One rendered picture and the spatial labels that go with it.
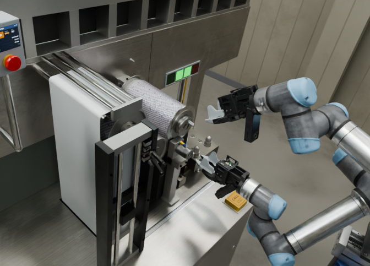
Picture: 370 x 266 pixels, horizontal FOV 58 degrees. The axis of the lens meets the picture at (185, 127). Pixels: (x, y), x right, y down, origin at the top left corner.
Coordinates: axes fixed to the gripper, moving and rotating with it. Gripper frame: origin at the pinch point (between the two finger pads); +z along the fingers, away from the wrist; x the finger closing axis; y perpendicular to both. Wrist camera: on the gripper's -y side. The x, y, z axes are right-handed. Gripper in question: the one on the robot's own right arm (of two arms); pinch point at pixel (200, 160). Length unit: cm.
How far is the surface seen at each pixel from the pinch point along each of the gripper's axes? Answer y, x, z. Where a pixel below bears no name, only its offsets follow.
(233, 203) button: -16.5, -6.8, -15.8
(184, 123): 18.4, 7.6, 5.4
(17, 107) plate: 22, 47, 41
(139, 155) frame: 27.9, 38.4, -4.3
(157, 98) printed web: 22.0, 8.2, 18.6
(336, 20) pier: 7, -224, 32
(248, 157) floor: -109, -144, 36
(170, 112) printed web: 21.1, 9.8, 10.2
